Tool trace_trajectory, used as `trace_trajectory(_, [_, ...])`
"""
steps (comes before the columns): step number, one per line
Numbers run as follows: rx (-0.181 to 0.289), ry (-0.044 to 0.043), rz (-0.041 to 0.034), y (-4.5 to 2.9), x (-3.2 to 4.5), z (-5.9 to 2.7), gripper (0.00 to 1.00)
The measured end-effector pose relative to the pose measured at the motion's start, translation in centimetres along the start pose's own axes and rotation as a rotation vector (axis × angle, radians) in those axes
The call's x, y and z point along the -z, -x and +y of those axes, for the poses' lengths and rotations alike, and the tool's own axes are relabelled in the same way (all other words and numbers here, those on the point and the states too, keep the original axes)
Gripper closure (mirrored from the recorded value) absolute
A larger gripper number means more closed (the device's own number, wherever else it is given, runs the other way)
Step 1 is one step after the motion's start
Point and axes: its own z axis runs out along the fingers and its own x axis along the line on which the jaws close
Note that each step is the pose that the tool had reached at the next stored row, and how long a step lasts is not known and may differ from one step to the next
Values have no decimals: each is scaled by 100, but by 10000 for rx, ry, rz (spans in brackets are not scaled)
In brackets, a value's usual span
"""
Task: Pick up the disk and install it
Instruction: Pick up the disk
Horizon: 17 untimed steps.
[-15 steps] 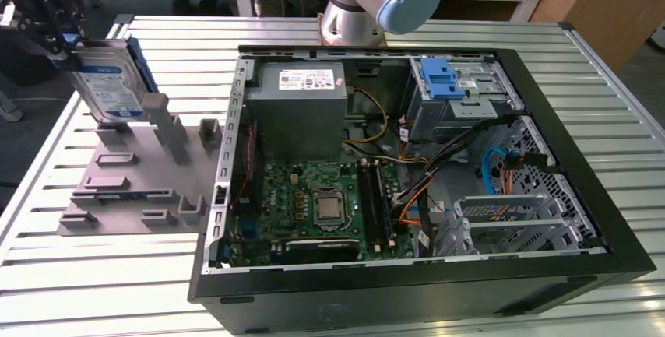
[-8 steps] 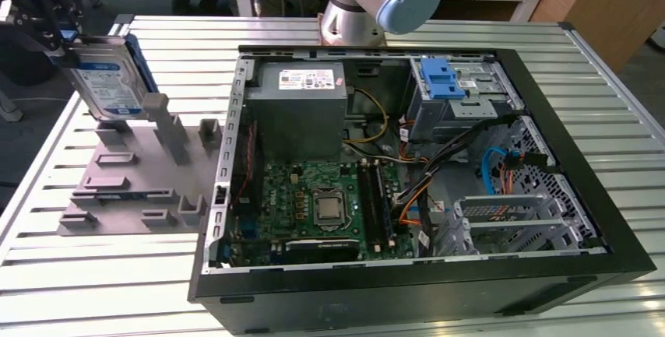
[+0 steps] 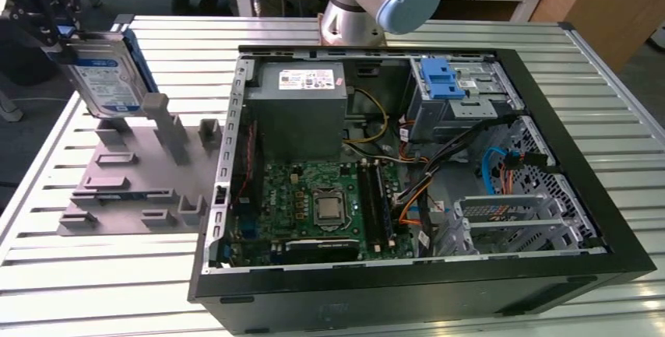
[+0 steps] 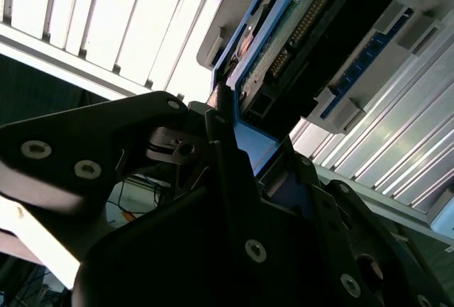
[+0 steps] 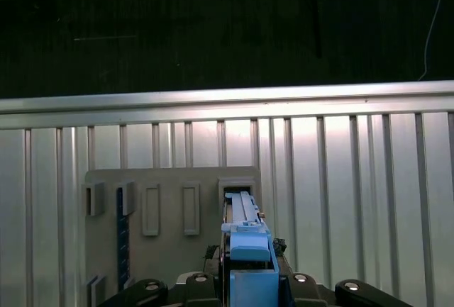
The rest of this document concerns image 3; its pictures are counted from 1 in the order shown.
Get silver optical drive cage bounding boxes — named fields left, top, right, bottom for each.
left=405, top=56, right=525, bottom=143

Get yellow wires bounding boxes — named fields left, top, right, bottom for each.
left=342, top=87, right=391, bottom=146

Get orange wires at motherboard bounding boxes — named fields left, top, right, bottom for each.
left=397, top=192, right=433, bottom=229

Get green motherboard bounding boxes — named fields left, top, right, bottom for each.
left=227, top=160, right=417, bottom=266

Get RAM stick in rack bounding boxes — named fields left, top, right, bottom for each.
left=92, top=191, right=151, bottom=200

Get silver CPU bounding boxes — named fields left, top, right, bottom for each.
left=315, top=196, right=345, bottom=224

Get hard disk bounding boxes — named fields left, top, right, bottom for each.
left=44, top=13, right=162, bottom=120

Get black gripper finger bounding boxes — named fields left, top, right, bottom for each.
left=51, top=0, right=83, bottom=38
left=8, top=9, right=74, bottom=66

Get CPU socket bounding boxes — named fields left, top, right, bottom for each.
left=309, top=187, right=351, bottom=233

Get silver disk bay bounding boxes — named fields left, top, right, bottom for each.
left=449, top=193, right=593, bottom=257

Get grey power supply unit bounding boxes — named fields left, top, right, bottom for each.
left=246, top=61, right=349, bottom=163

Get black graphics card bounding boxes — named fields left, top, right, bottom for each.
left=270, top=237, right=361, bottom=264

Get blue data wire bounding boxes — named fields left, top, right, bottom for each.
left=480, top=146, right=521, bottom=208

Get blue drive latch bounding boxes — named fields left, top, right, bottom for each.
left=421, top=58, right=466, bottom=100

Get white table leg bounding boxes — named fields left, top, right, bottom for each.
left=0, top=87, right=26, bottom=122

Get black RAM slot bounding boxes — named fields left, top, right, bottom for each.
left=358, top=160, right=385, bottom=252
left=373, top=160, right=401, bottom=249

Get grey parts rack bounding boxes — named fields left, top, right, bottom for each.
left=58, top=93, right=226, bottom=237

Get orange black power wire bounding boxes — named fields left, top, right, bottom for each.
left=498, top=150, right=560, bottom=196

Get black PC case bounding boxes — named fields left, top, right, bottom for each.
left=187, top=44, right=657, bottom=335

